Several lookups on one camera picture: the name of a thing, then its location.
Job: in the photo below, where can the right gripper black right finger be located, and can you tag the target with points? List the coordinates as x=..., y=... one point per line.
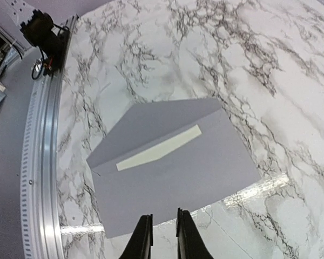
x=190, y=243

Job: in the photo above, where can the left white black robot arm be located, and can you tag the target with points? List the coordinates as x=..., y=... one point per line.
x=59, y=11

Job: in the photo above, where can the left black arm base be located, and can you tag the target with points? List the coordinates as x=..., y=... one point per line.
x=51, y=39

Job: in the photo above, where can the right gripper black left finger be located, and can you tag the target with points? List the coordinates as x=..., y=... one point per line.
x=141, y=240

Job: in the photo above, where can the aluminium front table rail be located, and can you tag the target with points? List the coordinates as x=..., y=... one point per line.
x=40, y=226

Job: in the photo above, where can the grey paper envelope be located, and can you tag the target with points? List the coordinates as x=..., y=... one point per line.
x=211, y=167

